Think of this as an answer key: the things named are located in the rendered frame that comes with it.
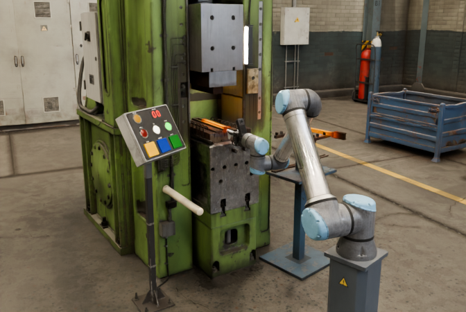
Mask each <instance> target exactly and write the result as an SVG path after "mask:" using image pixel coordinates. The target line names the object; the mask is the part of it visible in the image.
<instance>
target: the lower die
mask: <svg viewBox="0 0 466 312"><path fill-rule="evenodd" d="M200 119H206V118H200ZM208 120H210V119H208ZM191 121H194V123H195V122H196V123H195V125H194V126H193V122H191V133H193V132H194V134H196V125H197V123H199V124H201V125H202V126H201V128H200V125H198V126H197V134H198V136H199V135H201V137H203V130H202V129H203V127H204V126H207V127H208V130H207V127H205V128H204V137H205V139H208V140H210V141H212V142H213V143H214V144H215V143H219V142H224V141H231V140H233V137H231V138H230V139H228V135H227V132H224V128H220V127H218V126H215V125H212V124H210V123H206V122H204V121H200V120H197V119H196V118H192V119H191ZM210 121H212V120H210ZM213 122H216V121H213ZM216 123H219V122H216ZM219 124H221V125H225V124H222V123H219ZM203 125H204V126H203ZM225 126H228V125H225ZM221 140H222V141H221Z"/></svg>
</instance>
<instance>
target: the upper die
mask: <svg viewBox="0 0 466 312"><path fill-rule="evenodd" d="M189 78H190V83H191V84H195V85H200V86H203V87H225V86H234V85H236V70H232V71H214V72H213V71H211V72H198V71H190V70H189Z"/></svg>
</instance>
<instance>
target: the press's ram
mask: <svg viewBox="0 0 466 312"><path fill-rule="evenodd" d="M188 14H189V70H190V71H198V72H211V71H213V72H214V71H232V70H243V4H216V3H196V4H188Z"/></svg>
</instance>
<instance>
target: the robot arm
mask: <svg viewBox="0 0 466 312"><path fill-rule="evenodd" d="M275 109H276V111H277V113H278V114H282V116H283V118H284V120H285V124H286V128H287V132H286V134H285V135H284V138H283V139H282V141H281V143H280V145H279V146H278V148H277V150H276V151H275V153H274V154H273V155H267V156H266V153H267V152H268V149H269V143H268V142H267V141H266V140H265V139H264V138H261V137H258V136H256V135H253V134H250V133H247V130H246V127H245V123H244V120H243V119H237V120H236V125H237V128H238V129H237V131H233V130H229V129H227V135H228V139H230V138H231V137H233V141H232V145H234V144H235V145H234V146H240V147H242V148H248V149H250V172H251V173H253V174H255V175H263V174H265V171H271V170H277V169H284V168H287V167H288V165H289V162H290V160H289V157H290V155H291V153H292V152H294V155H295V159H296V162H297V167H298V169H299V172H300V177H301V179H302V183H303V187H304V191H305V193H306V197H307V202H306V204H305V210H304V211H303V212H302V217H301V219H302V226H303V228H304V231H305V233H306V234H307V236H308V237H309V238H310V239H313V240H314V241H325V240H327V239H333V238H337V237H340V238H339V240H338V242H337V244H336V252H337V254H338V255H340V256H341V257H343V258H345V259H349V260H352V261H370V260H373V259H374V258H376V256H377V247H376V244H375V242H374V225H375V216H376V203H375V201H374V200H373V199H371V198H369V197H367V196H362V195H359V194H347V195H345V196H343V202H341V203H338V201H337V198H336V197H335V196H333V195H331V193H330V190H329V187H328V184H327V180H326V177H325V173H324V171H323V167H322V164H321V161H320V157H319V154H318V150H317V148H316V143H315V141H314V138H313V134H312V131H311V127H310V125H309V124H310V122H311V121H312V119H313V118H316V117H317V116H318V115H319V113H320V111H321V109H322V102H321V100H320V97H319V95H317V94H316V93H315V92H314V91H313V90H311V89H287V90H282V91H280V92H279V93H278V94H277V97H276V100H275ZM233 142H234V144H233Z"/></svg>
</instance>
